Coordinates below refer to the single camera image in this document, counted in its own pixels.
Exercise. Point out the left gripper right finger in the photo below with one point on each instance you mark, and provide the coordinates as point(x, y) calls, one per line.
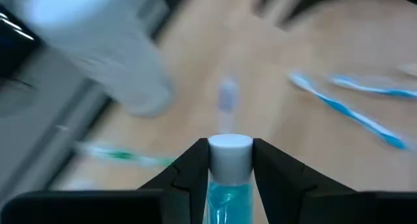
point(286, 198)

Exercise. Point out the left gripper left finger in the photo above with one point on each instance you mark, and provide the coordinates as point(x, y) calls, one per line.
point(182, 191)

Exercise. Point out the teal mouthwash bottle white cap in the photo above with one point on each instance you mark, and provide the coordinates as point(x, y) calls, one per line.
point(230, 159)

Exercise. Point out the green toothbrush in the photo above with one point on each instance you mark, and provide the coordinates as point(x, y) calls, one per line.
point(123, 155)

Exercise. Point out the blue toothbrush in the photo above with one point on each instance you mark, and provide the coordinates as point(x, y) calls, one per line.
point(374, 90)
point(345, 111)

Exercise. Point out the purple toothbrush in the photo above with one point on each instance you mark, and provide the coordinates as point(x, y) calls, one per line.
point(228, 97)

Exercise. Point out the white wipes canister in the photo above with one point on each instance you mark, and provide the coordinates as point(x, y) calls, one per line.
point(107, 54)

